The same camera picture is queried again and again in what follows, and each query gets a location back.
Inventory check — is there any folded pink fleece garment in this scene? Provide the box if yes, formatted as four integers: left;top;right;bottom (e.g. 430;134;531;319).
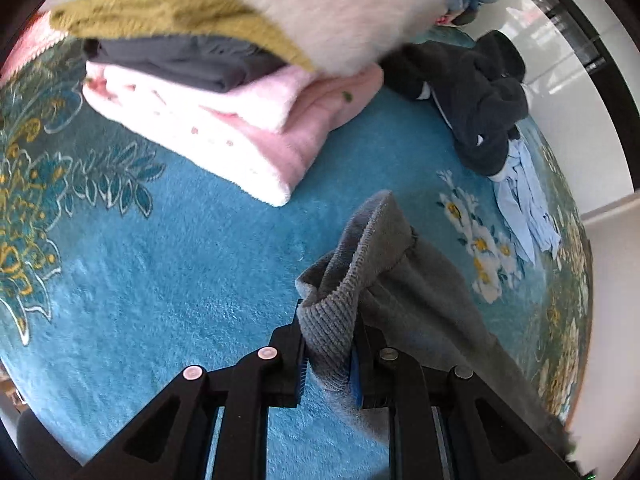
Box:
81;65;385;207

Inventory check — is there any grey knit sweater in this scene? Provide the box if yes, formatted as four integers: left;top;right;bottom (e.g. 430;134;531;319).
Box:
295;190;578;463

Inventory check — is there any blue floral blanket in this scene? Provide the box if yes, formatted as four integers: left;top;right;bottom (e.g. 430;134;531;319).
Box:
0;25;596;480

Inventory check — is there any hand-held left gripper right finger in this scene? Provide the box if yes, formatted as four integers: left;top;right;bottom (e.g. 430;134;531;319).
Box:
350;322;591;480

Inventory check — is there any folded dark grey garment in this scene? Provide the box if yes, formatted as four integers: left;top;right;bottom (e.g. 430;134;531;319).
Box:
82;35;288;93

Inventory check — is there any light blue shirt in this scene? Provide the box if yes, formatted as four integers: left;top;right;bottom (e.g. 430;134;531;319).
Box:
492;137;563;263

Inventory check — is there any olive green knit garment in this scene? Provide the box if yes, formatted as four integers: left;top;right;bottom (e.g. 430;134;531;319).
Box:
50;0;318;73

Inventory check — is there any white glossy wardrobe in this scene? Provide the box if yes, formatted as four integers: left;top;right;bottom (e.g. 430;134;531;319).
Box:
470;0;631;221

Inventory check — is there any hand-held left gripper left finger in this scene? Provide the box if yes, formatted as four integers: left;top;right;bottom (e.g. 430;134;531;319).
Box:
70;300;307;480

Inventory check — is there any dark navy fleece garment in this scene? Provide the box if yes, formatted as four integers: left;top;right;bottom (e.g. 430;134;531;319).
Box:
380;30;530;177

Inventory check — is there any pink red cloth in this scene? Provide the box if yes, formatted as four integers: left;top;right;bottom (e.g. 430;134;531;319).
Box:
0;10;71;86

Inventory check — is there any white fluffy garment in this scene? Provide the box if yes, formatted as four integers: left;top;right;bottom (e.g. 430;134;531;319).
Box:
75;0;456;76

